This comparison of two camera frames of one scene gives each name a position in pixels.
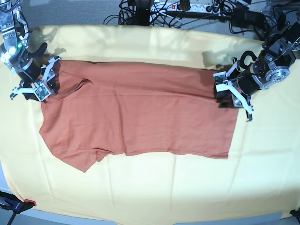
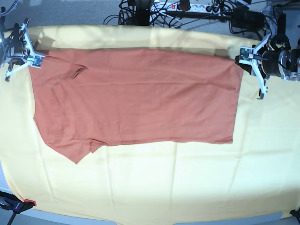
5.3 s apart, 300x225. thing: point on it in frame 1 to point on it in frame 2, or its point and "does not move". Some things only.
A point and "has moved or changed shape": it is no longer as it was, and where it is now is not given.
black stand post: [143, 7] does not move
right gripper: [248, 83] to [279, 63]
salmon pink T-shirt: [134, 108] has moved or changed shape
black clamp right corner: [296, 213] does not move
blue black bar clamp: [9, 202] does not move
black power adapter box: [246, 17] does not move
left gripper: [27, 67] to [13, 51]
